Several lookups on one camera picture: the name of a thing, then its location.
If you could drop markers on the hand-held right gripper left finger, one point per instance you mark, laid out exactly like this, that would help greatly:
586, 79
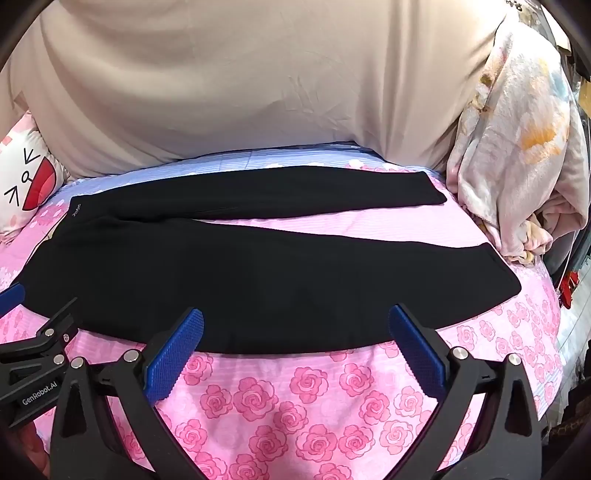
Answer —
178, 355

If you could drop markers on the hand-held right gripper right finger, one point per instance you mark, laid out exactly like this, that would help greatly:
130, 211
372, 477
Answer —
418, 351

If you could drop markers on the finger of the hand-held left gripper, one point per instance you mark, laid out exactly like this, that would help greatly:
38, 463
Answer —
11, 296
51, 336

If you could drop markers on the black pants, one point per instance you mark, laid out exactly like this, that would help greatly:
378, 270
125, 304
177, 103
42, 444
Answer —
240, 286

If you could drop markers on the cat face print pillow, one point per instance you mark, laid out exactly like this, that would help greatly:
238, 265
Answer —
28, 180

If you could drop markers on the pink rose print bedsheet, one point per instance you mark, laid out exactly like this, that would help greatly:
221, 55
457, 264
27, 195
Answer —
295, 415

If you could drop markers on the red plastic object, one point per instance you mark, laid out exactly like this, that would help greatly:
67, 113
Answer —
569, 287

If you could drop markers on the floral fleece blanket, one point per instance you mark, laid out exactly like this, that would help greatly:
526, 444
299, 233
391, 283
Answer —
517, 152

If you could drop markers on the beige cloth cover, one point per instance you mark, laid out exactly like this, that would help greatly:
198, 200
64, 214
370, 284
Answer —
240, 78

